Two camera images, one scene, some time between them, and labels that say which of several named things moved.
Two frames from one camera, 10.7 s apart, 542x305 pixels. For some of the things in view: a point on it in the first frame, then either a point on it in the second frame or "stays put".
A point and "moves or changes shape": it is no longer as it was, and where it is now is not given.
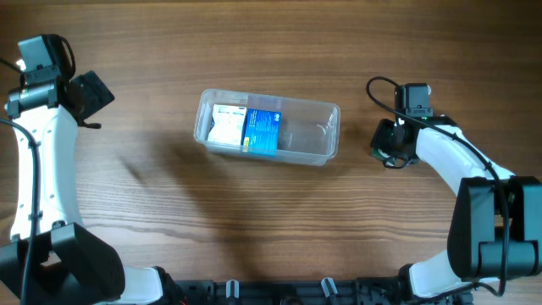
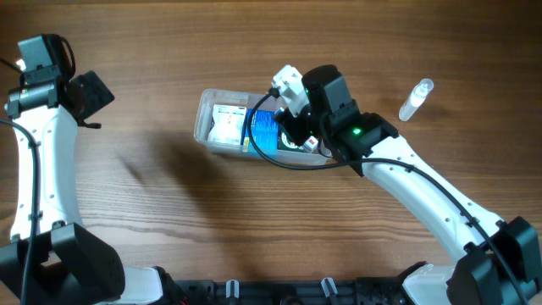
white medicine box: [229, 124] stays put
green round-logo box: [378, 154] moves or changes shape
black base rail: [367, 291] stays put
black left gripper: [95, 92] stays put
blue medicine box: [261, 132] stays put
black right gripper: [379, 141] to [292, 126]
